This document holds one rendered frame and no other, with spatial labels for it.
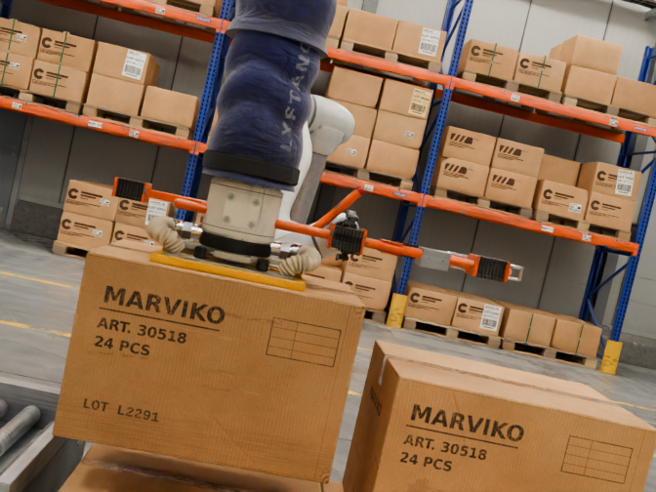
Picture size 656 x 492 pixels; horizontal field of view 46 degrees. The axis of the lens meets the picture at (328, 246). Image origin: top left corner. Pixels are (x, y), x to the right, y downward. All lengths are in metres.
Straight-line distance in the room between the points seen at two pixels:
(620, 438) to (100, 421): 1.13
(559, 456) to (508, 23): 9.47
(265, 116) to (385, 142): 7.43
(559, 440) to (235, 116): 1.01
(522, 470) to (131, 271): 0.95
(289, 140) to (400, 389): 0.60
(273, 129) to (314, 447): 0.70
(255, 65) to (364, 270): 7.47
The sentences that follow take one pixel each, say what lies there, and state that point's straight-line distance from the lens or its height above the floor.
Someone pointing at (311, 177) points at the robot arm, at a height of 1.34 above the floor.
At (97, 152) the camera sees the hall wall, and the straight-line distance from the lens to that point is 10.52.
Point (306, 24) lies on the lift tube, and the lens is 1.75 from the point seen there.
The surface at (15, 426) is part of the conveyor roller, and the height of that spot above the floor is 0.55.
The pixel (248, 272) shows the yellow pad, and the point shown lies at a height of 1.09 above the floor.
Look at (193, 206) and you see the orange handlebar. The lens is 1.78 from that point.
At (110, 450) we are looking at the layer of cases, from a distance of 2.07.
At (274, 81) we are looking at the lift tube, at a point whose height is 1.50.
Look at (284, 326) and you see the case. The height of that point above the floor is 0.99.
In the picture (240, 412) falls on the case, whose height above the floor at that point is 0.79.
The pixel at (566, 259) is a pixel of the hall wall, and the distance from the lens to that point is 11.12.
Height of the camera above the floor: 1.28
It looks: 3 degrees down
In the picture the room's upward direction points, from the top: 13 degrees clockwise
